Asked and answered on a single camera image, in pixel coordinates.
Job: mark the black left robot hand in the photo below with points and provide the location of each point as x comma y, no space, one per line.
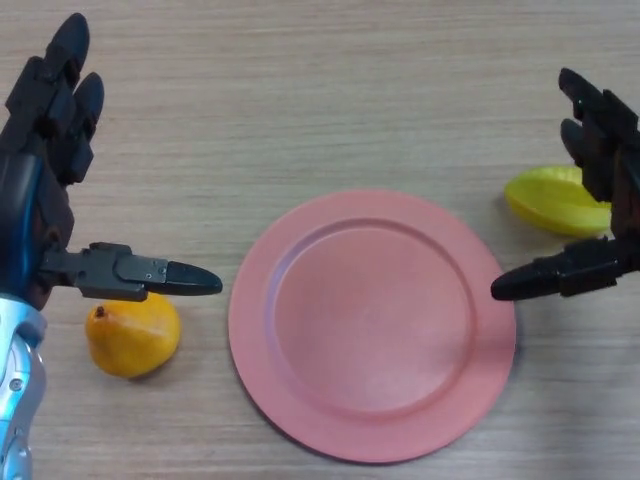
45,150

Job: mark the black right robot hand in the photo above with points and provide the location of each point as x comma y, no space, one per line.
580,265

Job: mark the yellow starfruit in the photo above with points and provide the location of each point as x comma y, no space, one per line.
550,205

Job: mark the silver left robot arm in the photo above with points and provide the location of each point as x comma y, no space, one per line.
17,380

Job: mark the pink round plate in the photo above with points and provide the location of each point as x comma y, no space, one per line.
372,327

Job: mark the orange pear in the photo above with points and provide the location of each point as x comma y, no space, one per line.
132,340

